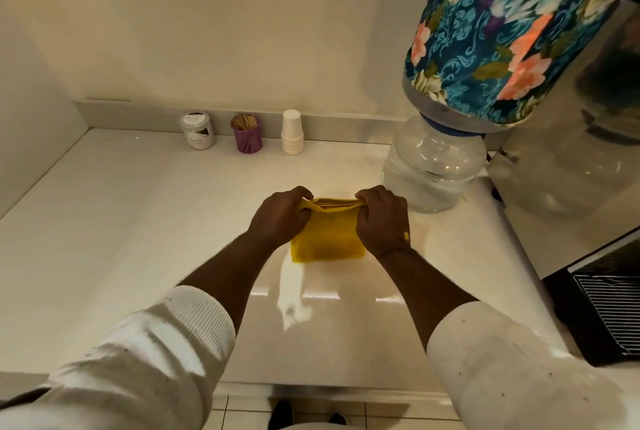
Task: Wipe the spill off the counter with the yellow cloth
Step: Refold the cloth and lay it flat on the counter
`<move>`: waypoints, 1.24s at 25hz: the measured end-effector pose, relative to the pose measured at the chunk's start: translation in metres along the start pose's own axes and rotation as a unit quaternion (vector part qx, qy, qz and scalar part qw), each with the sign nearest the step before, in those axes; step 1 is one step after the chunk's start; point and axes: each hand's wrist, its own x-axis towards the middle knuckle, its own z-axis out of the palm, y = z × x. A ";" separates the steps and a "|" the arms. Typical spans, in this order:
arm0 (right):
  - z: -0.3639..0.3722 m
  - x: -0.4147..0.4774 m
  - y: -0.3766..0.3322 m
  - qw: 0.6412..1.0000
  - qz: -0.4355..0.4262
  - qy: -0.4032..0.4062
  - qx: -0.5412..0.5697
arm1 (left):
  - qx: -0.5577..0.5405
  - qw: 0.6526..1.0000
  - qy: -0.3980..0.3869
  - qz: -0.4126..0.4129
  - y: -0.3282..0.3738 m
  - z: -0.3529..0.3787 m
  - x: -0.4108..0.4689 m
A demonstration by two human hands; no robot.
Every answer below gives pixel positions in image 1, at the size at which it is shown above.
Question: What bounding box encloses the yellow cloth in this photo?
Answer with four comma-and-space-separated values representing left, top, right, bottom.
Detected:
290, 197, 367, 264

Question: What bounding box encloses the white lidded jar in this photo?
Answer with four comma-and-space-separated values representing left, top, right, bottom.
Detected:
180, 112, 216, 150

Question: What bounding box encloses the stainless steel water dispenser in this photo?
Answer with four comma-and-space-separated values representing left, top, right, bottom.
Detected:
487, 0, 640, 281

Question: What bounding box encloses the purple toothpick holder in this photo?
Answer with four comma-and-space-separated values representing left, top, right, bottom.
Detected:
230, 114, 264, 154

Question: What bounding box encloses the person's right hand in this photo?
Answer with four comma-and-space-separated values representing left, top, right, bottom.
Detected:
355, 185, 412, 259

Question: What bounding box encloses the stack of white paper cups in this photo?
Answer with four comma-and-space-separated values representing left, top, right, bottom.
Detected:
280, 109, 305, 155

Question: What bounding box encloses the person's right forearm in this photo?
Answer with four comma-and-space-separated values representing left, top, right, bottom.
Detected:
372, 245, 640, 430

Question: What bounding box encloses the clear water bottle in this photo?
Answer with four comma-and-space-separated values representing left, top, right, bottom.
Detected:
382, 113, 488, 214

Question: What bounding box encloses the person's left hand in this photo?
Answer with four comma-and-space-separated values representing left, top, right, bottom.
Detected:
247, 186, 315, 252

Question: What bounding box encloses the floral bottle cover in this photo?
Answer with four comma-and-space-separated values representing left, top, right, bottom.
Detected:
404, 0, 640, 134

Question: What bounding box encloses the person's left forearm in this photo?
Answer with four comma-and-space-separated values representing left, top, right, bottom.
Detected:
0, 230, 278, 430

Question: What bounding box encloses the black drip tray grille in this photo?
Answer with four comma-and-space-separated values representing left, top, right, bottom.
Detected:
545, 240, 640, 368

